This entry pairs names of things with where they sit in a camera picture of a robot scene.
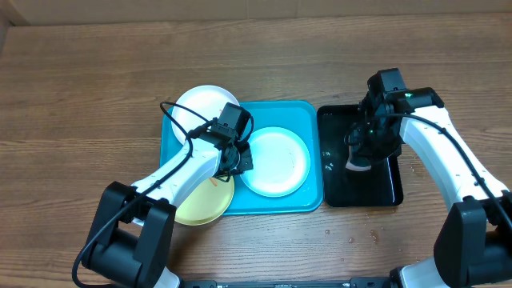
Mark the green dish sponge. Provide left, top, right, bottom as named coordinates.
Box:
left=346, top=145, right=372, bottom=172

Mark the light blue round plate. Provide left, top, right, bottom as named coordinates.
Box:
left=241, top=126, right=310, bottom=198

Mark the white round plate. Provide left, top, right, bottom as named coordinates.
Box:
left=171, top=85, right=239, bottom=132

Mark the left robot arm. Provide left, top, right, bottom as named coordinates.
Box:
left=71, top=134, right=252, bottom=287

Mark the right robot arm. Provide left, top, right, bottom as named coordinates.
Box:
left=345, top=87, right=511, bottom=287

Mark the black rectangular water tray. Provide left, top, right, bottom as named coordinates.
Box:
left=317, top=105, right=404, bottom=207

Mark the teal plastic serving tray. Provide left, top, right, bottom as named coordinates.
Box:
left=158, top=99, right=324, bottom=217

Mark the yellow round plate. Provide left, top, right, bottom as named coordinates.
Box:
left=175, top=178, right=234, bottom=226

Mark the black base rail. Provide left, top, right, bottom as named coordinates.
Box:
left=178, top=277, right=400, bottom=288

